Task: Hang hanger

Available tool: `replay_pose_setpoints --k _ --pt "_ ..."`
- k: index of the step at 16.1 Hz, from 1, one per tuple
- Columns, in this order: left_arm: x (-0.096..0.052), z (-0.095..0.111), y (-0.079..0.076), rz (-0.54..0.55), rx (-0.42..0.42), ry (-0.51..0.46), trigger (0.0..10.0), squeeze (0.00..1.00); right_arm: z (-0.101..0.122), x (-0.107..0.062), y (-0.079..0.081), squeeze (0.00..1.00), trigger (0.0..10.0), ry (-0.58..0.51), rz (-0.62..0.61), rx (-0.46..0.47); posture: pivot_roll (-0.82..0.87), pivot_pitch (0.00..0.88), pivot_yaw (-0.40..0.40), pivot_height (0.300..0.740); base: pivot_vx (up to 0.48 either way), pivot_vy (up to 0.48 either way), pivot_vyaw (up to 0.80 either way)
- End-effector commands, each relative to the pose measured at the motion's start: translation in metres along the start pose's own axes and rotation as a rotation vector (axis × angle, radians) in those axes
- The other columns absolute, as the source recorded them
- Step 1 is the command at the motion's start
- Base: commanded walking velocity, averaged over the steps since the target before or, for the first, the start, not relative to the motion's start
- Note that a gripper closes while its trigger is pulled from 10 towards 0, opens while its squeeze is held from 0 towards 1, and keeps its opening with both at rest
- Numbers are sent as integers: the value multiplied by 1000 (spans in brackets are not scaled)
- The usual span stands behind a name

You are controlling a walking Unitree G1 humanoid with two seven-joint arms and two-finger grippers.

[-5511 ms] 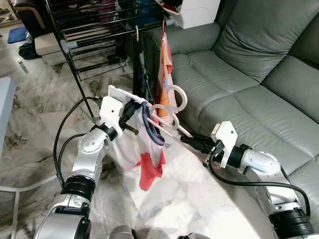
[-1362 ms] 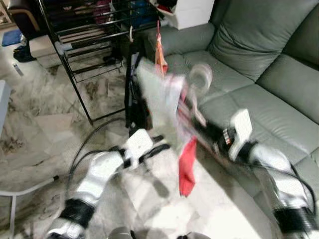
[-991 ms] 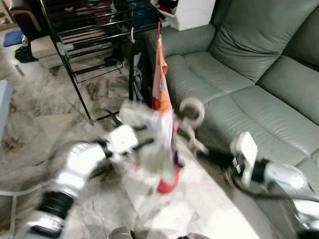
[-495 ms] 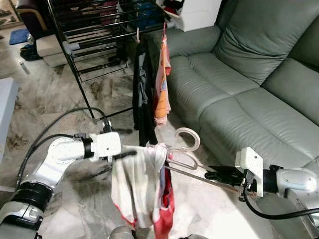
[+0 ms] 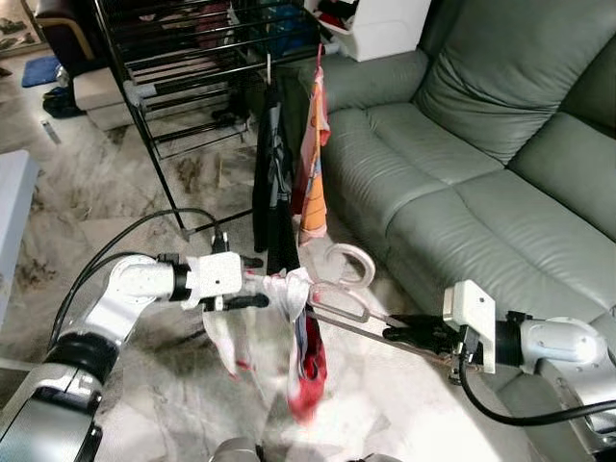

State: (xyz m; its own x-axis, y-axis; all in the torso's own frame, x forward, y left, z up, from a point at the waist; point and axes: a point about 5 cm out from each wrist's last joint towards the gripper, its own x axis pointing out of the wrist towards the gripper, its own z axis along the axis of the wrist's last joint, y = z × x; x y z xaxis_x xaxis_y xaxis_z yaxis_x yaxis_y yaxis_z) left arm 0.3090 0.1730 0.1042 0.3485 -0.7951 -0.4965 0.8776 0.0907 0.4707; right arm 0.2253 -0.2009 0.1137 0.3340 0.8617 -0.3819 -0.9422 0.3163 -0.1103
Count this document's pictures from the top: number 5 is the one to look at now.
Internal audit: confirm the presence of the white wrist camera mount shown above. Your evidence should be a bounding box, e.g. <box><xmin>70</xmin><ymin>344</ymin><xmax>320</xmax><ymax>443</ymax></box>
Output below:
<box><xmin>443</xmin><ymin>281</ymin><xmax>497</xmax><ymax>374</ymax></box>
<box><xmin>186</xmin><ymin>252</ymin><xmax>244</xmax><ymax>311</ymax></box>

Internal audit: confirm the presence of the red garment with navy trim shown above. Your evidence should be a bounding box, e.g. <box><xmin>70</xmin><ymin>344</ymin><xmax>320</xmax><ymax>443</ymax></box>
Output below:
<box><xmin>202</xmin><ymin>268</ymin><xmax>330</xmax><ymax>424</ymax></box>

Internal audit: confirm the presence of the pink plastic clothes hanger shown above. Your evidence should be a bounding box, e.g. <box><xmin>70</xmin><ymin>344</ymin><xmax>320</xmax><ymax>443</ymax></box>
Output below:
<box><xmin>300</xmin><ymin>243</ymin><xmax>465</xmax><ymax>369</ymax></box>

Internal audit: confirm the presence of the black metal drying rack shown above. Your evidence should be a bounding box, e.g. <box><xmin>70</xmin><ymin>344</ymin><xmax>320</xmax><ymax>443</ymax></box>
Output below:
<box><xmin>91</xmin><ymin>0</ymin><xmax>333</xmax><ymax>237</ymax></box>

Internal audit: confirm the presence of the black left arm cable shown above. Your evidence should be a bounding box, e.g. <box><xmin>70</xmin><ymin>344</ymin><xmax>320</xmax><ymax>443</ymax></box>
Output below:
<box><xmin>48</xmin><ymin>207</ymin><xmax>230</xmax><ymax>347</ymax></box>

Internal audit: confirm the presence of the black hanging garment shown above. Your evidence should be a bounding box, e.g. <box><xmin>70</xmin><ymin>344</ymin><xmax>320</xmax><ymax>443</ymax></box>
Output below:
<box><xmin>252</xmin><ymin>77</ymin><xmax>282</xmax><ymax>253</ymax></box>

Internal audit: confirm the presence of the dark graphic print shirt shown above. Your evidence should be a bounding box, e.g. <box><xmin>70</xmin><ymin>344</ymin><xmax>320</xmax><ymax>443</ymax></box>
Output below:
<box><xmin>271</xmin><ymin>91</ymin><xmax>307</xmax><ymax>275</ymax></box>

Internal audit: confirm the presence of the orange and pink garment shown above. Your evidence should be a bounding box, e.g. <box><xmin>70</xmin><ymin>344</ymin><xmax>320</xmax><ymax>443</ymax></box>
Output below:
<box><xmin>294</xmin><ymin>63</ymin><xmax>333</xmax><ymax>246</ymax></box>

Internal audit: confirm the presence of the beige footstool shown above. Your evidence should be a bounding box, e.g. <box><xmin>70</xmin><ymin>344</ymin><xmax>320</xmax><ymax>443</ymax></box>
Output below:
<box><xmin>72</xmin><ymin>67</ymin><xmax>136</xmax><ymax>131</ymax></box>

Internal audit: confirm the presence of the grey robot right leg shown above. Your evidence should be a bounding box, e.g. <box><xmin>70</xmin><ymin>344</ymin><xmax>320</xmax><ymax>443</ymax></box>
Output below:
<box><xmin>337</xmin><ymin>450</ymin><xmax>400</xmax><ymax>462</ymax></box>

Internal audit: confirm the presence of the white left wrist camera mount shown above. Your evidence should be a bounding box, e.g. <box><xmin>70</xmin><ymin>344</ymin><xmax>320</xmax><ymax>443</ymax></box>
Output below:
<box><xmin>186</xmin><ymin>252</ymin><xmax>244</xmax><ymax>311</ymax></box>

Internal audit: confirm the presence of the white plastic laundry basket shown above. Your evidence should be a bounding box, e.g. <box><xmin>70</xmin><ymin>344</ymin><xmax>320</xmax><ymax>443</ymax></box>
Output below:
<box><xmin>306</xmin><ymin>0</ymin><xmax>432</xmax><ymax>61</ymax></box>

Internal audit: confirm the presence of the grey green leather sofa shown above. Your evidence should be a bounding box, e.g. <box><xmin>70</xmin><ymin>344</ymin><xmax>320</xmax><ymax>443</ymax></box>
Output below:
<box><xmin>318</xmin><ymin>0</ymin><xmax>616</xmax><ymax>453</ymax></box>

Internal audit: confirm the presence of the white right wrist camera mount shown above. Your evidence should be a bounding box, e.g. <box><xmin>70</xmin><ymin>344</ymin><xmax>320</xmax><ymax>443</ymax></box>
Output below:
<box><xmin>443</xmin><ymin>281</ymin><xmax>497</xmax><ymax>374</ymax></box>

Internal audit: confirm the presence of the blue floor mat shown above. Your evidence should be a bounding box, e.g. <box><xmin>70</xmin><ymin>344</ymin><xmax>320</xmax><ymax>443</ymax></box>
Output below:
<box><xmin>21</xmin><ymin>56</ymin><xmax>61</xmax><ymax>88</ymax></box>

